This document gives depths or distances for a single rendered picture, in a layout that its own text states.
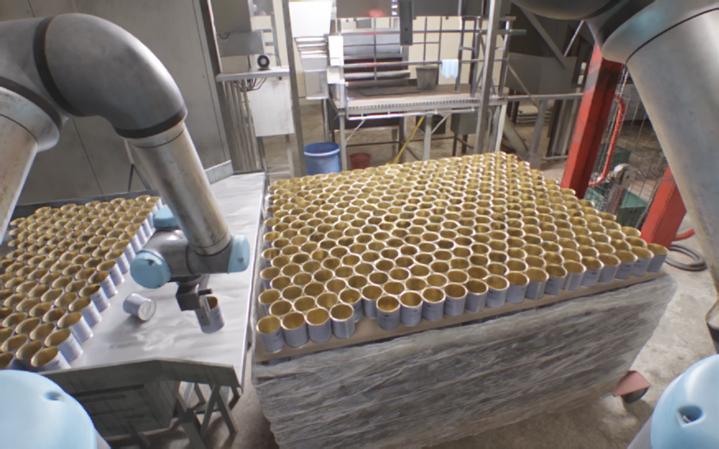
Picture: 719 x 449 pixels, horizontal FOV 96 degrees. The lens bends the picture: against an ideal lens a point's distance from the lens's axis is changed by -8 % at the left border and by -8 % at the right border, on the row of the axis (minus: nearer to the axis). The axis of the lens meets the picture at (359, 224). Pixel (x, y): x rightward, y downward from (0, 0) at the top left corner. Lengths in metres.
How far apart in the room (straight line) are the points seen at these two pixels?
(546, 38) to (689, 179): 4.75
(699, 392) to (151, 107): 0.57
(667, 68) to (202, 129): 3.43
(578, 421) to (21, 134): 2.46
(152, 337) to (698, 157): 1.28
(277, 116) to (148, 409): 3.01
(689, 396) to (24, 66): 0.65
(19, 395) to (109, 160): 3.66
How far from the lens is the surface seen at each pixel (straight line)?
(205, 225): 0.64
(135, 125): 0.51
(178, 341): 1.24
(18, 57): 0.53
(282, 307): 1.13
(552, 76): 5.32
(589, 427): 2.45
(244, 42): 3.26
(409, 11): 0.80
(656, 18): 0.41
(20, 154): 0.51
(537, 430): 2.33
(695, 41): 0.41
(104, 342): 1.36
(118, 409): 1.35
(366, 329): 1.09
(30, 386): 0.34
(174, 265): 0.75
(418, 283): 1.15
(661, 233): 1.79
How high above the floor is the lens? 1.90
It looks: 30 degrees down
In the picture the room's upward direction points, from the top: 2 degrees counter-clockwise
